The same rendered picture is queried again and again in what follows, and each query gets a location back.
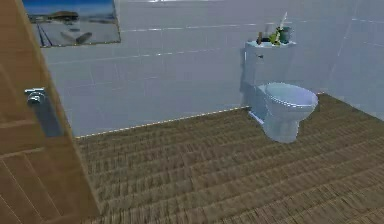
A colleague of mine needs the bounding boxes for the white toilet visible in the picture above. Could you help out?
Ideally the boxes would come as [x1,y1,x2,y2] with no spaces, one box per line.
[240,40,319,144]

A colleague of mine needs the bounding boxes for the teal cup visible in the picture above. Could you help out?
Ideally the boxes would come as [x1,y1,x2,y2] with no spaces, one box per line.
[279,26,292,45]

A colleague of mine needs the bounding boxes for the framed beach picture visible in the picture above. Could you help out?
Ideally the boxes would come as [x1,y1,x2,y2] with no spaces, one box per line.
[21,0,122,48]

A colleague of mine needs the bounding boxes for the brown wooden room door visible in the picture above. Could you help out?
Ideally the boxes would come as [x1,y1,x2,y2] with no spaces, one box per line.
[0,0,101,224]

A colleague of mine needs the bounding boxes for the silver door handle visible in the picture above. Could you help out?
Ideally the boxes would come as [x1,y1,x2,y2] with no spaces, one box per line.
[24,87,47,106]

